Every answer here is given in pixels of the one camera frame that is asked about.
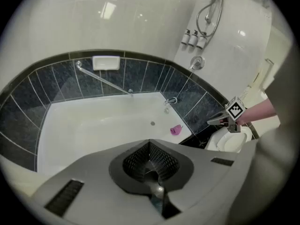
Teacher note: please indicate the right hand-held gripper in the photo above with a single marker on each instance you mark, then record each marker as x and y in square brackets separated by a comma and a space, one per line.
[235, 110]

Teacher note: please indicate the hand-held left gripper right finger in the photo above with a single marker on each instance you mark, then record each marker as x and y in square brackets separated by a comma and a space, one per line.
[206, 172]

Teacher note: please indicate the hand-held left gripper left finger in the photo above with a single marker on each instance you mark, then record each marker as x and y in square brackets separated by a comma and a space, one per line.
[89, 186]

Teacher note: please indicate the purple cleaning cloth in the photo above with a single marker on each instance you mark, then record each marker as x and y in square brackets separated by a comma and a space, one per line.
[175, 130]

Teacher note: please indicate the white bathtub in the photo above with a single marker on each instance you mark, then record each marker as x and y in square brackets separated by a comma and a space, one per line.
[93, 125]

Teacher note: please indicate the person's right forearm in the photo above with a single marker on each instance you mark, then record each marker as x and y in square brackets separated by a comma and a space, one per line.
[257, 112]

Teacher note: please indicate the white toilet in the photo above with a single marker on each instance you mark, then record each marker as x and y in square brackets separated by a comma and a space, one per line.
[232, 140]

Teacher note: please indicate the chrome tub spout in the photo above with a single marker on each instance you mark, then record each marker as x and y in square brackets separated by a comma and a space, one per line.
[171, 100]

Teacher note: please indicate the chrome tub overflow plate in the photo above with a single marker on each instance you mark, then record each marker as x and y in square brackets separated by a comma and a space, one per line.
[166, 110]

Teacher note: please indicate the round tub drain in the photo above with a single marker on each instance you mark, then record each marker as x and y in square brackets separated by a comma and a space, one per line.
[152, 123]

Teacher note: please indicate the chrome grab bar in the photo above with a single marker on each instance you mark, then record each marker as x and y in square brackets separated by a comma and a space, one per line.
[103, 80]

